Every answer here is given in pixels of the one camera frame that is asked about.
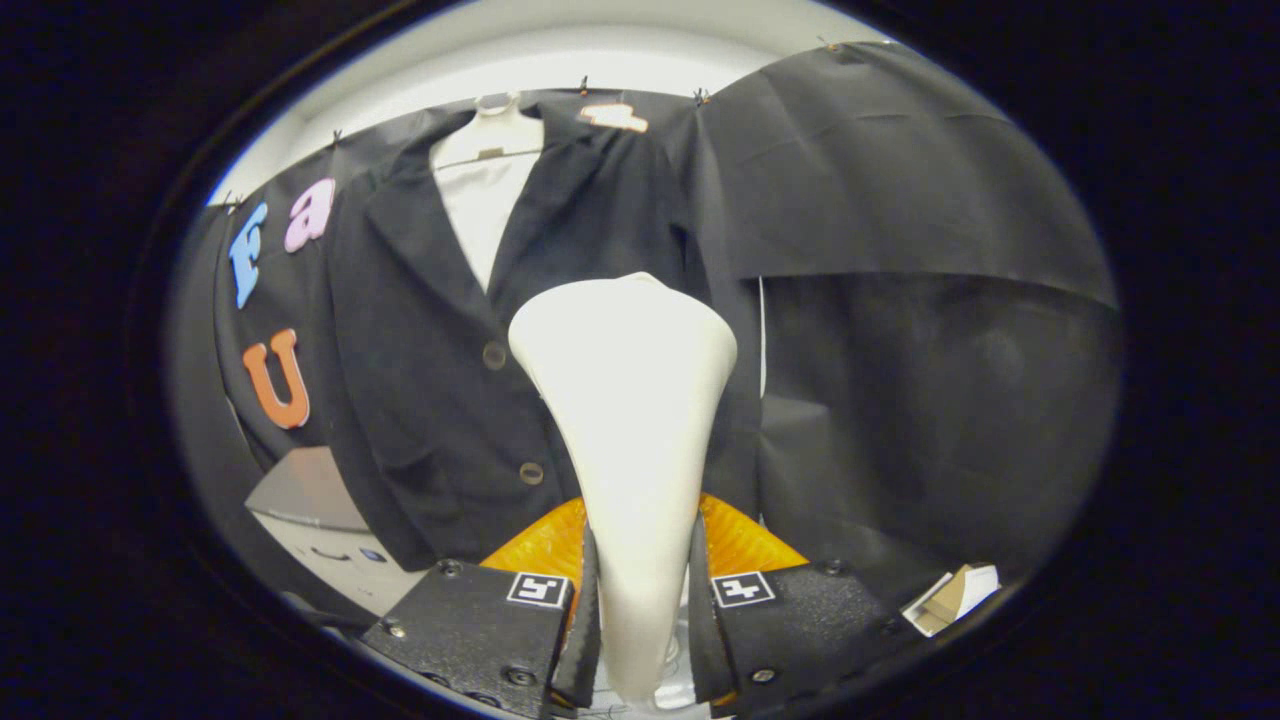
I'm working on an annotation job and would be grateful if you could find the grey cabinet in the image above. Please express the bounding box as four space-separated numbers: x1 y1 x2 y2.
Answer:
245 447 431 618

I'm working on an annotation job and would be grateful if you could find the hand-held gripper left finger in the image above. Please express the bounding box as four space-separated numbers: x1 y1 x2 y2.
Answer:
360 497 604 720

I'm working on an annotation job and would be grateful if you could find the white mannequin torso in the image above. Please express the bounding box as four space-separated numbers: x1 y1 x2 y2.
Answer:
430 92 546 294

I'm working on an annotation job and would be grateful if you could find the black backdrop cloth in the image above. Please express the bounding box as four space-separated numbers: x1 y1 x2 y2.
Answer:
168 40 1123 626

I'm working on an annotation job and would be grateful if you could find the black blazer jacket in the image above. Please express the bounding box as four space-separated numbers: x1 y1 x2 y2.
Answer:
325 95 766 573

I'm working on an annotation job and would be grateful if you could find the white garment steamer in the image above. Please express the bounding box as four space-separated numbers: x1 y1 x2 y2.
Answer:
508 272 739 701

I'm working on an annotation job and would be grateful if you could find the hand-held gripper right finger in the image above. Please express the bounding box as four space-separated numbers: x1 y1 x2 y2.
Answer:
688 492 931 719

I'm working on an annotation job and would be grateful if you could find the cardboard box with white label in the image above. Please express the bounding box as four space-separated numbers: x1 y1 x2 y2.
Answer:
900 563 1001 639

